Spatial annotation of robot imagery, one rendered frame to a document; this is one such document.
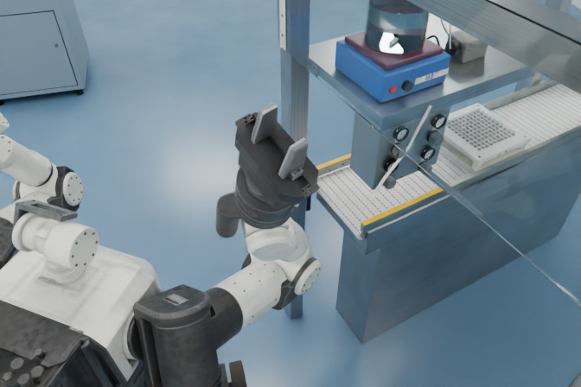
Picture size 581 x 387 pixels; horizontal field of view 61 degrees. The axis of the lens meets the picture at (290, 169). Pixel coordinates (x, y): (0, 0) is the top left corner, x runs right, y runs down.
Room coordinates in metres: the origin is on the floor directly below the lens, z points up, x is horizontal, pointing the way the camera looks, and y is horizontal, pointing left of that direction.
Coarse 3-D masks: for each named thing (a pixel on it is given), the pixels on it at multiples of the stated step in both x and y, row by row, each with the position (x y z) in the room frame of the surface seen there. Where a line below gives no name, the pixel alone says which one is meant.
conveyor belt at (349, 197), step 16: (336, 176) 1.20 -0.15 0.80; (352, 176) 1.20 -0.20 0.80; (416, 176) 1.20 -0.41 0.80; (320, 192) 1.14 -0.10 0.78; (336, 192) 1.12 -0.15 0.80; (352, 192) 1.12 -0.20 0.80; (368, 192) 1.12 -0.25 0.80; (384, 192) 1.12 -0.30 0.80; (400, 192) 1.12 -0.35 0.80; (416, 192) 1.12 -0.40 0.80; (336, 208) 1.06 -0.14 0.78; (352, 208) 1.05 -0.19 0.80; (368, 208) 1.05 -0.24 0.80; (384, 208) 1.05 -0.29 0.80; (352, 224) 1.00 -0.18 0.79
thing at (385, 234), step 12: (324, 204) 1.16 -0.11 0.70; (432, 204) 1.08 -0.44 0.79; (444, 204) 1.11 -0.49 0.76; (456, 204) 1.14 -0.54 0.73; (336, 216) 1.10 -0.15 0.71; (408, 216) 1.03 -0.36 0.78; (420, 216) 1.06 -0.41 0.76; (432, 216) 1.09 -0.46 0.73; (444, 216) 1.11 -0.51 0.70; (348, 228) 1.04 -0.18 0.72; (384, 228) 0.99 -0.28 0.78; (396, 228) 1.01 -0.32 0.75; (408, 228) 1.04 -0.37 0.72; (420, 228) 1.06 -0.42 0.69; (360, 240) 0.99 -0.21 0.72; (372, 240) 0.97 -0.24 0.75; (384, 240) 0.99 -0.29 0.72
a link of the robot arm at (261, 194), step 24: (240, 120) 0.48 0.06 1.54; (240, 144) 0.45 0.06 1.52; (264, 144) 0.46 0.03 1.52; (288, 144) 0.46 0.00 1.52; (240, 168) 0.49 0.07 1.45; (264, 168) 0.43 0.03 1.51; (312, 168) 0.43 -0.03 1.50; (240, 192) 0.46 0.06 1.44; (264, 192) 0.44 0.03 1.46; (288, 192) 0.40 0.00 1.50; (312, 192) 0.41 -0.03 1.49; (264, 216) 0.44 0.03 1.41
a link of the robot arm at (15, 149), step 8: (0, 136) 0.78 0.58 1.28; (0, 144) 0.77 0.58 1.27; (8, 144) 0.77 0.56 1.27; (16, 144) 0.78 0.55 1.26; (0, 152) 0.75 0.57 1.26; (8, 152) 0.75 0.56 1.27; (16, 152) 0.76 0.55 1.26; (0, 160) 0.74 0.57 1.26; (8, 160) 0.74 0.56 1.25; (16, 160) 0.76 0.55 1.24; (0, 168) 0.73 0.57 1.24
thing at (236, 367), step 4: (240, 360) 0.89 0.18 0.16; (232, 364) 0.87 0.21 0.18; (236, 364) 0.87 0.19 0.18; (240, 364) 0.87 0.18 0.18; (232, 368) 0.85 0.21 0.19; (236, 368) 0.85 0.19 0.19; (240, 368) 0.85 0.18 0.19; (232, 372) 0.83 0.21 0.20; (236, 372) 0.83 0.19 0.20; (240, 372) 0.83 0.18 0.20; (244, 372) 0.83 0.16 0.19; (232, 376) 0.82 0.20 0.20; (236, 376) 0.82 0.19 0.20; (240, 376) 0.82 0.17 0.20; (244, 376) 0.82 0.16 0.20; (232, 380) 0.80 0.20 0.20; (236, 380) 0.80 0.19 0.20; (240, 380) 0.80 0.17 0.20; (244, 380) 0.80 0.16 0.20; (232, 384) 0.79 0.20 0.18; (236, 384) 0.79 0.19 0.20; (240, 384) 0.79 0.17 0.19; (244, 384) 0.79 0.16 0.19
